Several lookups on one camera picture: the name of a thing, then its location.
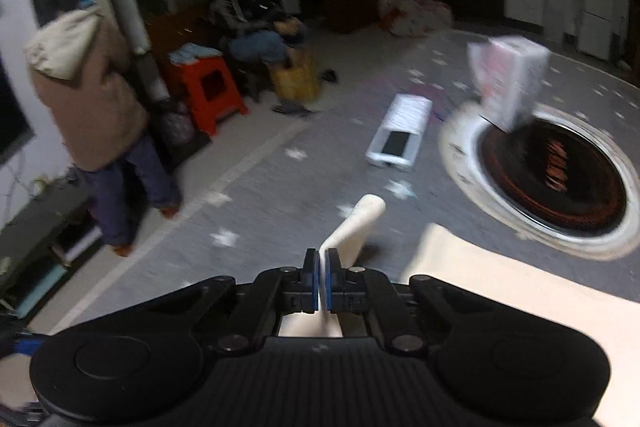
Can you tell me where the cream cloth garment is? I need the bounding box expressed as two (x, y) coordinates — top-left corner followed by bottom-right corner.
(277, 194), (640, 427)

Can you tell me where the pink floral bundle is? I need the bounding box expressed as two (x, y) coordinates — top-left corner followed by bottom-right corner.
(375, 0), (454, 38)

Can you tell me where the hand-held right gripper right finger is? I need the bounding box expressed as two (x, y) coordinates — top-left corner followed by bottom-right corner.
(321, 248), (483, 356)

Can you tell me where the white tissue pack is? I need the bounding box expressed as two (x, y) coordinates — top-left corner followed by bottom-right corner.
(467, 35), (551, 132)

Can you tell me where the star-printed grey tablecloth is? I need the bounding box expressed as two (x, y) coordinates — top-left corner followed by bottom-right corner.
(30, 27), (640, 427)

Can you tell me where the white refrigerator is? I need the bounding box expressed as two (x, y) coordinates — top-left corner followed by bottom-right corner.
(564, 0), (617, 62)

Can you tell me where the black television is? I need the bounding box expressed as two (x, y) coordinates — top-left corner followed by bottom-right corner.
(0, 56), (36, 165)

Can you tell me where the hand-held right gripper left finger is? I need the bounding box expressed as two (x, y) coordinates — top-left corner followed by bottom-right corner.
(134, 248), (321, 355)

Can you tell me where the round black induction cooker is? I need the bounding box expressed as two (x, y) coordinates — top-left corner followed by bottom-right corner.
(440, 102), (640, 263)

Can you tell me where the white remote control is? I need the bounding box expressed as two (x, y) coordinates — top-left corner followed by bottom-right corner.
(365, 94), (434, 172)

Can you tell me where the folded blue cloth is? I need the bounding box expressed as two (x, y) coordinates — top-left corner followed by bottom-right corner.
(167, 43), (224, 66)

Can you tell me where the yellow cardboard box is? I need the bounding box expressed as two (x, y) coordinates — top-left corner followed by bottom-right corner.
(270, 53), (321, 104)

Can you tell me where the grey television cabinet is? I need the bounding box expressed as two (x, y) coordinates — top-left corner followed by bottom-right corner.
(0, 184), (98, 313)

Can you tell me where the red plastic stool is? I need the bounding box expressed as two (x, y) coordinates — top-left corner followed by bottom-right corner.
(167, 56), (249, 138)

